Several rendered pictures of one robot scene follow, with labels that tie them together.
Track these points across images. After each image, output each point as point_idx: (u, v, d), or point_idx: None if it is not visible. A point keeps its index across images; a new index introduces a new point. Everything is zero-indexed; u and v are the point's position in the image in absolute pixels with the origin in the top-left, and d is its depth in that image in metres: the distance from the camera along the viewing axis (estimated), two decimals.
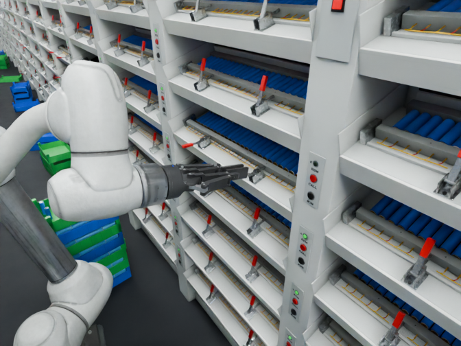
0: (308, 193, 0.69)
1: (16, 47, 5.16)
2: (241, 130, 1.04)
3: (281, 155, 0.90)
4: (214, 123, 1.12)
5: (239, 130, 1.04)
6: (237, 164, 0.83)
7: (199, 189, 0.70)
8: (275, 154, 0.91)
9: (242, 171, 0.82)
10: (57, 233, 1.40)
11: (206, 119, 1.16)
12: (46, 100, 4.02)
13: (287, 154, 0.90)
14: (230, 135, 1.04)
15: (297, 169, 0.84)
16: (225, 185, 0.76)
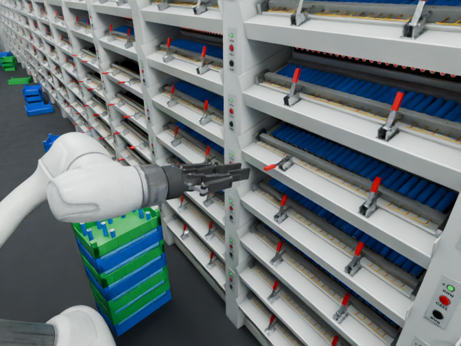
0: None
1: (26, 48, 5.02)
2: (333, 147, 0.91)
3: (396, 180, 0.77)
4: (295, 139, 0.99)
5: (331, 147, 0.91)
6: (235, 163, 0.84)
7: (198, 189, 0.70)
8: (388, 178, 0.78)
9: (243, 172, 0.81)
10: (101, 257, 1.27)
11: (282, 133, 1.03)
12: (61, 104, 3.88)
13: (403, 178, 0.77)
14: (321, 153, 0.91)
15: (424, 198, 0.71)
16: (226, 186, 0.75)
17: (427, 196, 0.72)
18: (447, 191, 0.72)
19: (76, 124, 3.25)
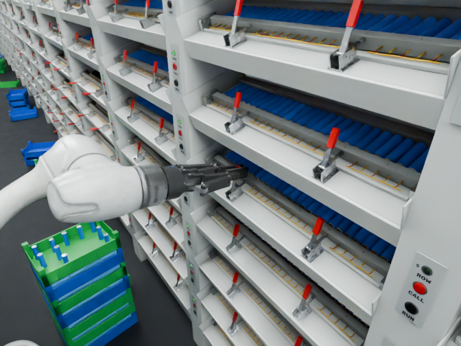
0: (407, 305, 0.48)
1: (13, 51, 4.94)
2: None
3: (346, 217, 0.69)
4: (248, 163, 0.91)
5: None
6: (237, 164, 0.83)
7: (199, 189, 0.70)
8: (337, 215, 0.70)
9: (242, 171, 0.82)
10: (52, 285, 1.19)
11: (237, 156, 0.95)
12: (44, 109, 3.80)
13: None
14: (272, 182, 0.84)
15: (372, 242, 0.64)
16: (225, 185, 0.76)
17: (376, 239, 0.64)
18: None
19: (57, 131, 3.17)
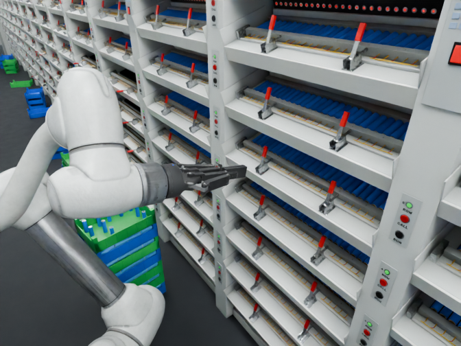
0: (396, 233, 0.70)
1: (28, 52, 5.16)
2: (303, 154, 1.05)
3: (352, 182, 0.91)
4: (272, 145, 1.13)
5: (301, 154, 1.05)
6: (239, 165, 0.83)
7: (199, 188, 0.70)
8: (345, 181, 0.92)
9: (241, 170, 0.82)
10: (101, 252, 1.40)
11: (262, 141, 1.17)
12: None
13: (358, 182, 0.90)
14: (292, 159, 1.05)
15: (372, 198, 0.85)
16: (224, 183, 0.76)
17: (375, 197, 0.85)
18: None
19: None
